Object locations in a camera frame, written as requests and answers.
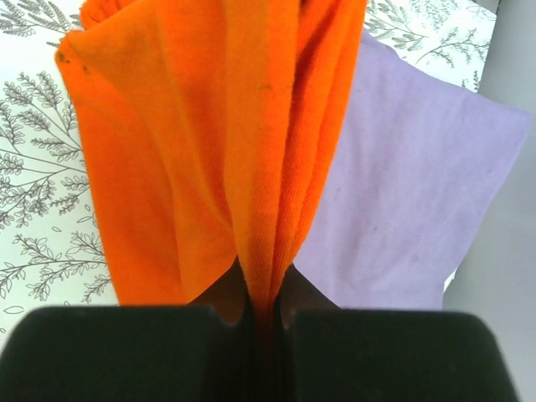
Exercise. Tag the purple folded t-shirt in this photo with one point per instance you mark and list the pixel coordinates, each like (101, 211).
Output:
(417, 165)

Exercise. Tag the orange t-shirt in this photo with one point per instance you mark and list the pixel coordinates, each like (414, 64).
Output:
(208, 129)

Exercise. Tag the white folded t-shirt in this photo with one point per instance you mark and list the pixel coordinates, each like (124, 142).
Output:
(448, 292)

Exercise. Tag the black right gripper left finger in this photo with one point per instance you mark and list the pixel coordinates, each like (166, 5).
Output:
(196, 352)

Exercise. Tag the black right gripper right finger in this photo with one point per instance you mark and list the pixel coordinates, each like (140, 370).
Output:
(334, 354)

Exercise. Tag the floral table mat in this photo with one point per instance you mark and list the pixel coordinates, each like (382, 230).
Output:
(51, 251)

